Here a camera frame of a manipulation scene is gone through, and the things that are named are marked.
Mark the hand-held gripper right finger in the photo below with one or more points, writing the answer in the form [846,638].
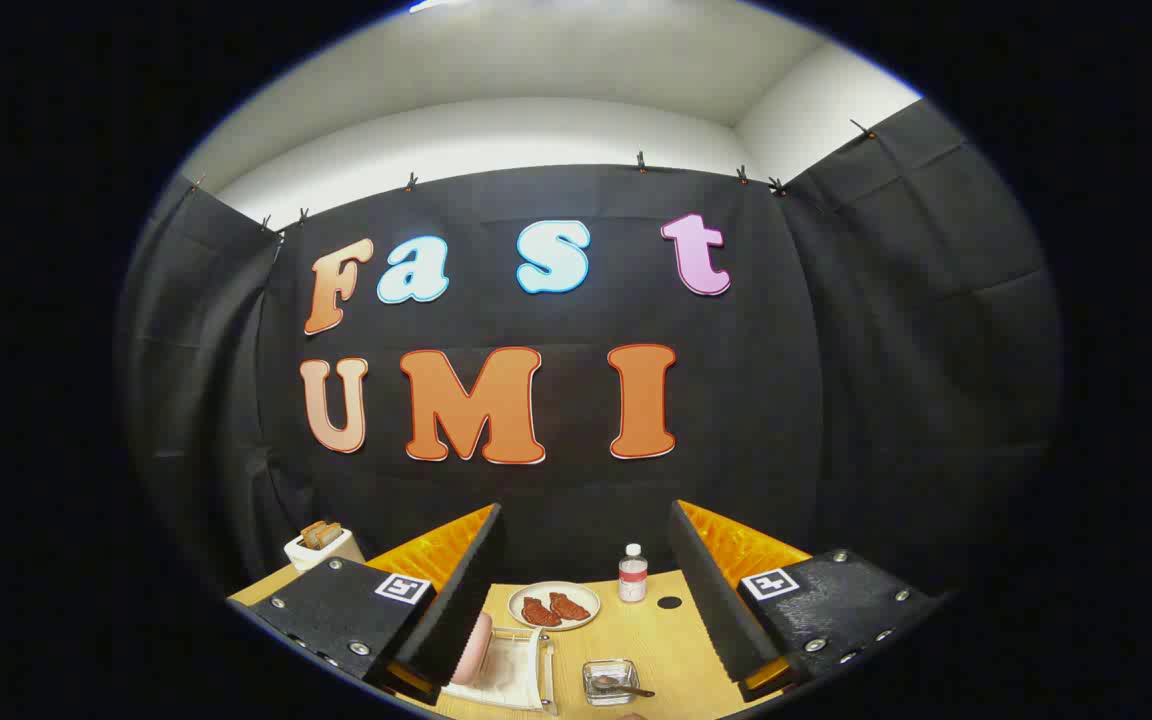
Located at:
[711,600]

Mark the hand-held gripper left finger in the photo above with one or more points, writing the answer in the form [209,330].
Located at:
[461,600]

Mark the pink plate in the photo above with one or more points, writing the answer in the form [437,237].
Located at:
[479,650]

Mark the beige plate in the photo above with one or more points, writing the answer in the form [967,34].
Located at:
[591,600]

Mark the round black table grommet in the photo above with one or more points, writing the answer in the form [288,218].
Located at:
[669,603]

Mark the brown meat piece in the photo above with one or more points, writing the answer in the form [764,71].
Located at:
[569,606]
[539,612]

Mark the clear bottle with red label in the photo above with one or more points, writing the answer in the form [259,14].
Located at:
[633,580]

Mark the white drain tray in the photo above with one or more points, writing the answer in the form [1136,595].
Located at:
[506,670]

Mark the white toaster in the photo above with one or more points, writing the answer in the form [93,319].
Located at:
[321,555]

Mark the toast slices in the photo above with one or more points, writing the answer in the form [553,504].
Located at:
[319,534]

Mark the row of black backdrop clips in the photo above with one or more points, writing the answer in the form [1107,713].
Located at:
[641,161]

